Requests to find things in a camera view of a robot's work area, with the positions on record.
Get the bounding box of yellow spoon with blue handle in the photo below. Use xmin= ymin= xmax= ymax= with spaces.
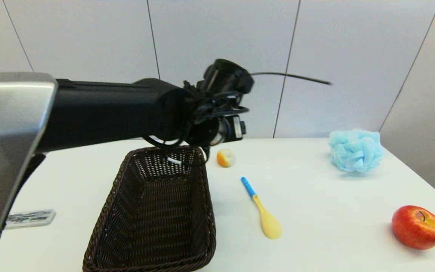
xmin=240 ymin=177 xmax=282 ymax=240

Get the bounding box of small yellow and white fruit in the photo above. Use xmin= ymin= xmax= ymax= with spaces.
xmin=217 ymin=148 xmax=236 ymax=168

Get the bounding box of dark brown wicker basket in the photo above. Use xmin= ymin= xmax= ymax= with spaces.
xmin=83 ymin=145 xmax=217 ymax=272

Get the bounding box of light blue bath loofah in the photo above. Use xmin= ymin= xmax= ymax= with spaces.
xmin=328 ymin=129 xmax=384 ymax=174

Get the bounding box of clear plastic tool case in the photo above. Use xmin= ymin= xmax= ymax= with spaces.
xmin=5 ymin=209 xmax=57 ymax=230

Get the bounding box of red apple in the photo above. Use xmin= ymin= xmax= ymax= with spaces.
xmin=391 ymin=205 xmax=435 ymax=250

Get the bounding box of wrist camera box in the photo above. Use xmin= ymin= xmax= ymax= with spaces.
xmin=218 ymin=115 xmax=247 ymax=146

